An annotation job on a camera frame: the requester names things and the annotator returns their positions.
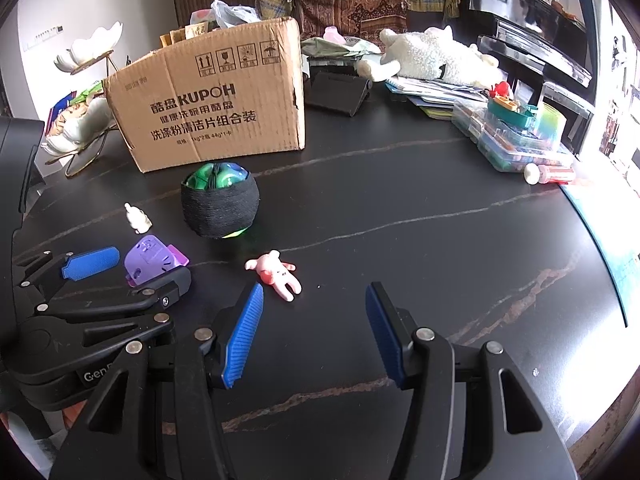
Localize stack of papers and books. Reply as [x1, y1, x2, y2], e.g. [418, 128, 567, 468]
[384, 76, 488, 119]

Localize green wet wipes pack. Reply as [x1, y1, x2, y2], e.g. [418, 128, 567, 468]
[300, 27, 382, 58]

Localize kraft snack bags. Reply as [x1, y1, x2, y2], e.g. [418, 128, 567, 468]
[160, 22, 209, 48]

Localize pink bunny figurine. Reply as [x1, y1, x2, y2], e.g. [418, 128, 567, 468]
[244, 249, 303, 302]

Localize red white marker tube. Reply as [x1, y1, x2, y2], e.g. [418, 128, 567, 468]
[523, 164, 576, 185]

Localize black phone stand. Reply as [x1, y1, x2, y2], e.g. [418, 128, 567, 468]
[304, 72, 372, 117]

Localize white plastic bag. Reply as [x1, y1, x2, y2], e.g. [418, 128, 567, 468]
[210, 0, 260, 28]

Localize black upright piano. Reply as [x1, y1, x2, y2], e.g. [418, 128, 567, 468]
[452, 0, 597, 102]

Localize colourful toy on box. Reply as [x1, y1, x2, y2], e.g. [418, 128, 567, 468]
[487, 81, 537, 130]

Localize clear bead organizer box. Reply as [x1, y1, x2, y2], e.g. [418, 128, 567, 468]
[451, 99, 575, 172]

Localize white lotus fruit bowl stand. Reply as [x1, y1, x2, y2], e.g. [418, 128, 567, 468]
[40, 21, 124, 179]

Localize purple plastic toy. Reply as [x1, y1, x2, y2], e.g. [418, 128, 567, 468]
[124, 234, 189, 287]

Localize cardboard box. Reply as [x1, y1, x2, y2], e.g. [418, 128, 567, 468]
[103, 18, 306, 174]

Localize black wrapped green ball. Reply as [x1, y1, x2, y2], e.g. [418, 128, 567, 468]
[180, 162, 260, 240]

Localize small white figurine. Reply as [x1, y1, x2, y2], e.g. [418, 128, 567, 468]
[124, 203, 153, 235]

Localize brown patterned cloth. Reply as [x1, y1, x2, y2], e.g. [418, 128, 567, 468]
[292, 0, 408, 44]

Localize white plush sheep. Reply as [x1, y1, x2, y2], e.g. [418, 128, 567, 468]
[356, 26, 503, 90]

